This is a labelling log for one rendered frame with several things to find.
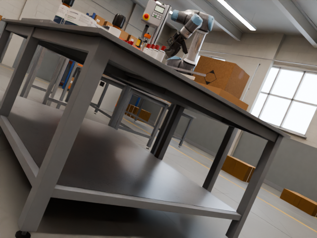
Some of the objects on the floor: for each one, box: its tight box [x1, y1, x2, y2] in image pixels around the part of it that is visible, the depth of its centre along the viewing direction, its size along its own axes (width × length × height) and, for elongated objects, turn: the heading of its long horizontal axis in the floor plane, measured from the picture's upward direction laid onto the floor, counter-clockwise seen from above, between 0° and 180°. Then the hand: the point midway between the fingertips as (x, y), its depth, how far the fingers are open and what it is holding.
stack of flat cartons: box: [221, 155, 256, 183], centre depth 601 cm, size 64×53×31 cm
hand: (167, 57), depth 211 cm, fingers closed
